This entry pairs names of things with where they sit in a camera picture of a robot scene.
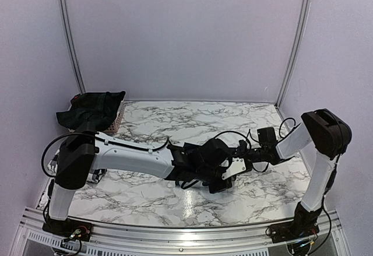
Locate pink perforated laundry basket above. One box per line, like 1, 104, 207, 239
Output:
60, 101, 124, 134

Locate dark blue green clothes pile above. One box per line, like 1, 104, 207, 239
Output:
56, 91, 126, 131

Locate left aluminium frame post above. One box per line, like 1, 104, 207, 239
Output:
58, 0, 86, 94

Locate aluminium frame post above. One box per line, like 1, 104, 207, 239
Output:
275, 0, 311, 108
58, 0, 86, 94

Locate front aluminium table rail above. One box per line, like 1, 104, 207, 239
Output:
11, 206, 343, 256

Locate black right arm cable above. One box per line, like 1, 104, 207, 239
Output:
246, 117, 295, 173

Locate black white plaid shirt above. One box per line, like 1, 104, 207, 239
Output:
47, 149, 107, 184

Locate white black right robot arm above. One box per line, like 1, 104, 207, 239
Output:
229, 108, 352, 237

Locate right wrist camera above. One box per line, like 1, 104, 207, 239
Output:
237, 140, 247, 153

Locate right aluminium frame post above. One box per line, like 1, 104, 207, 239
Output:
275, 0, 311, 108

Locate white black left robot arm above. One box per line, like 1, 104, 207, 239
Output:
42, 124, 234, 236

